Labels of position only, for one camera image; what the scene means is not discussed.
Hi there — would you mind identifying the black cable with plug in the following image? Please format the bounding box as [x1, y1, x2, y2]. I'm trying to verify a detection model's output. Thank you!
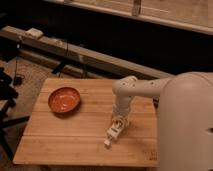
[12, 35, 25, 86]

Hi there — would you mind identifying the long wooden beam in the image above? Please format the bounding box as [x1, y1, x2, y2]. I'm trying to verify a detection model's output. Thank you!
[0, 26, 172, 78]

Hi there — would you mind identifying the black tripod stand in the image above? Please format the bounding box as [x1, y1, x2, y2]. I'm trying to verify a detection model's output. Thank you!
[0, 67, 29, 160]

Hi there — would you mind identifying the white plastic bottle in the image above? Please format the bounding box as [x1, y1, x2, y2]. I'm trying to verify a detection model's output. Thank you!
[104, 120, 126, 148]

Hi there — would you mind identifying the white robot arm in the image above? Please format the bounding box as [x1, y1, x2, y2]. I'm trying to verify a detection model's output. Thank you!
[112, 72, 213, 171]

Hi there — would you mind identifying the small white box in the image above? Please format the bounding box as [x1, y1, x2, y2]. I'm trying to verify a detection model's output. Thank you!
[25, 28, 43, 38]

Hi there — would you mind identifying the orange ceramic bowl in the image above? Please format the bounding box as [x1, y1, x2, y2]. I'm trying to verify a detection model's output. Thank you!
[48, 87, 81, 114]

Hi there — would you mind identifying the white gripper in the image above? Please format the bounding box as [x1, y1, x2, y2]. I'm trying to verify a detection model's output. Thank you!
[112, 106, 130, 128]

